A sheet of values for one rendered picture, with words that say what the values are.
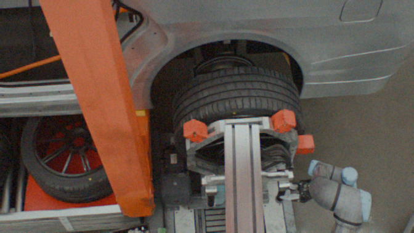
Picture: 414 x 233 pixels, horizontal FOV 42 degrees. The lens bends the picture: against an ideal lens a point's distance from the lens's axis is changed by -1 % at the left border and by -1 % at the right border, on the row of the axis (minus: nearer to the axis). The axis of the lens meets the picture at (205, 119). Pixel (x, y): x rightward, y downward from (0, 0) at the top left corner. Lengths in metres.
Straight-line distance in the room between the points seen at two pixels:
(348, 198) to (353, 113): 1.80
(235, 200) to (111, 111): 0.74
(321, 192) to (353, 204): 0.13
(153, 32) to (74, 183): 1.06
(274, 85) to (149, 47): 0.61
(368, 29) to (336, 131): 1.35
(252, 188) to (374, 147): 2.52
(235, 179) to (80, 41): 0.61
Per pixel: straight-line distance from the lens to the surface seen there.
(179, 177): 3.14
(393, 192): 3.74
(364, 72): 2.92
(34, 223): 3.29
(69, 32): 1.61
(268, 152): 2.53
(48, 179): 3.15
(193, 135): 2.47
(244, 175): 1.38
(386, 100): 4.06
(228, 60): 2.81
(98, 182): 3.09
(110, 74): 1.76
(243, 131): 1.43
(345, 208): 2.20
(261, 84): 2.55
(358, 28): 2.60
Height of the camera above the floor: 3.29
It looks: 60 degrees down
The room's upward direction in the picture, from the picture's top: straight up
